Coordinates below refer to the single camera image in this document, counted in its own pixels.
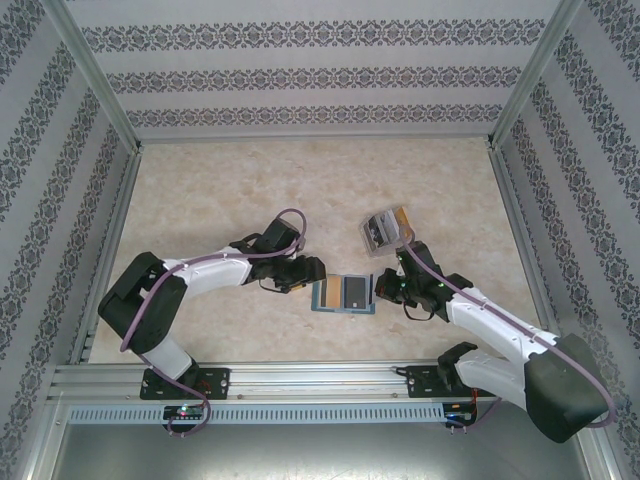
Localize small circuit board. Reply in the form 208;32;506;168
444;402;479;424
163;404;207;421

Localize clear acrylic card box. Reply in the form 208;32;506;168
358;204;415;260

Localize short aluminium frame post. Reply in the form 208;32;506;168
14;394;69;480
569;399;626;480

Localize tall aluminium frame post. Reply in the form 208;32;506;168
42;0;145;151
487;0;584;149

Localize gold card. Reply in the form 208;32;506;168
323;277;345;308

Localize thin aluminium cross rail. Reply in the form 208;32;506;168
135;130;496;144

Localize long aluminium base rail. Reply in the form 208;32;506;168
47;362;594;401

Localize aluminium side rail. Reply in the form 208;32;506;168
487;144;571;361
67;147;144;364

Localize grey metal sheet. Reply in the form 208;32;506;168
49;422;599;480

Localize teal leather card holder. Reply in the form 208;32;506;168
310;273;377;314

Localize dark grey card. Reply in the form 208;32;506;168
344;276;369;310

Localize slotted grey cable duct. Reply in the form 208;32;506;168
67;403;446;425

